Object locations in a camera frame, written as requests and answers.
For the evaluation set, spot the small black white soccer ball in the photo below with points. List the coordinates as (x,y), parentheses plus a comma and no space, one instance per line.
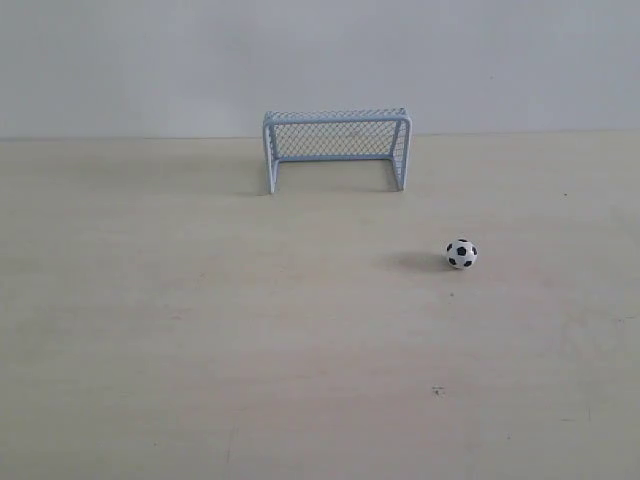
(461,254)

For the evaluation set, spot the light blue miniature goal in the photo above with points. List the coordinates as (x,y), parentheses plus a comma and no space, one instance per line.
(341,135)

